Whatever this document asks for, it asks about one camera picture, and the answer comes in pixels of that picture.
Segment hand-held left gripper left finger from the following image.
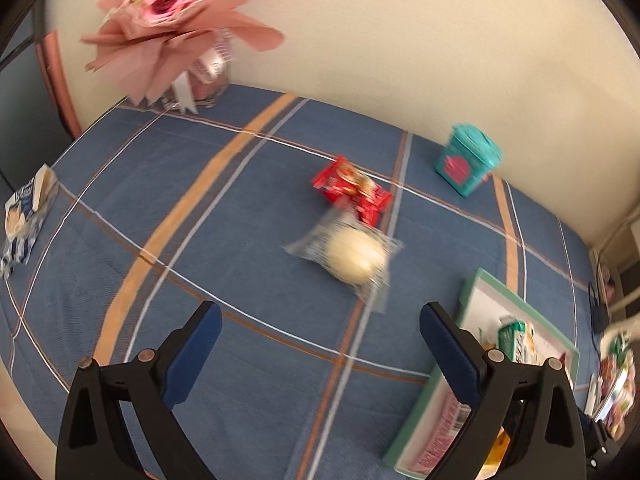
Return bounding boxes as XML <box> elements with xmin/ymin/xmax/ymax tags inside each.
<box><xmin>55</xmin><ymin>301</ymin><xmax>223</xmax><ymax>480</ymax></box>

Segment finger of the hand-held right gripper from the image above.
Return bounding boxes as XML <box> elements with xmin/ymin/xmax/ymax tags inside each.
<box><xmin>575</xmin><ymin>405</ymin><xmax>616</xmax><ymax>468</ymax></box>

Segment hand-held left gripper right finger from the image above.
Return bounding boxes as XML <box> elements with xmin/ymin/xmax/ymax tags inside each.
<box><xmin>420</xmin><ymin>302</ymin><xmax>586</xmax><ymax>480</ymax></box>

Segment green edged cardboard tray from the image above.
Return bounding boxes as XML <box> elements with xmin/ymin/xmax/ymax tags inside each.
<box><xmin>382</xmin><ymin>267</ymin><xmax>581</xmax><ymax>478</ymax></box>

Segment green white cracker packet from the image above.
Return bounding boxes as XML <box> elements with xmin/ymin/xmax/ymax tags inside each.
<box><xmin>495</xmin><ymin>317</ymin><xmax>551</xmax><ymax>366</ymax></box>

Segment pink snack packet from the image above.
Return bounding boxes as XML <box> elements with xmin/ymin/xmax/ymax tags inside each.
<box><xmin>415</xmin><ymin>392</ymin><xmax>473</xmax><ymax>476</ymax></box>

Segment orange cake clear packet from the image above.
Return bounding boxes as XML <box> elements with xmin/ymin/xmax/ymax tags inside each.
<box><xmin>482</xmin><ymin>425</ymin><xmax>513</xmax><ymax>478</ymax></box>

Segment clear white bun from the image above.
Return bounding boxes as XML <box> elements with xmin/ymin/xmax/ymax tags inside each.
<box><xmin>285</xmin><ymin>208</ymin><xmax>405</xmax><ymax>313</ymax></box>

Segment colourful printed container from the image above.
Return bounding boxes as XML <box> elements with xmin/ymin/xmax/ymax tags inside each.
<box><xmin>597</xmin><ymin>332</ymin><xmax>638</xmax><ymax>441</ymax></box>

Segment black power adapter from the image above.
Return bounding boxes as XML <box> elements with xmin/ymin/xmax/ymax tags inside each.
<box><xmin>587</xmin><ymin>280</ymin><xmax>611</xmax><ymax>336</ymax></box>

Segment blue plaid tablecloth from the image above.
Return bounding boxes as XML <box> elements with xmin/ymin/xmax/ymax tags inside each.
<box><xmin>0</xmin><ymin>82</ymin><xmax>601</xmax><ymax>480</ymax></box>

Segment teal toy box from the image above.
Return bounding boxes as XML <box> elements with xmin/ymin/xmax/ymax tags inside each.
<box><xmin>433</xmin><ymin>123</ymin><xmax>503</xmax><ymax>199</ymax></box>

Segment red candy packet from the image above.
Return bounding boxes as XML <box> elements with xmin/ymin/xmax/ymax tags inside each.
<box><xmin>312</xmin><ymin>156</ymin><xmax>393</xmax><ymax>227</ymax></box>

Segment blue white crumpled packet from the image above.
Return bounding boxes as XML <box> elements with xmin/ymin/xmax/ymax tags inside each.
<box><xmin>0</xmin><ymin>164</ymin><xmax>60</xmax><ymax>281</ymax></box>

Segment clear glass vase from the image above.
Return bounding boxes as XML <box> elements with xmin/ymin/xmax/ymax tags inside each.
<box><xmin>165</xmin><ymin>27</ymin><xmax>233</xmax><ymax>108</ymax></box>

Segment dark cabinet pink trim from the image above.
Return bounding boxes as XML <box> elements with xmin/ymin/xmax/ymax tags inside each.
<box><xmin>0</xmin><ymin>0</ymin><xmax>83</xmax><ymax>196</ymax></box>

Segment pink flower bouquet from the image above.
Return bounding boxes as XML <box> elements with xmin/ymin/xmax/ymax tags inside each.
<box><xmin>80</xmin><ymin>0</ymin><xmax>286</xmax><ymax>108</ymax></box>

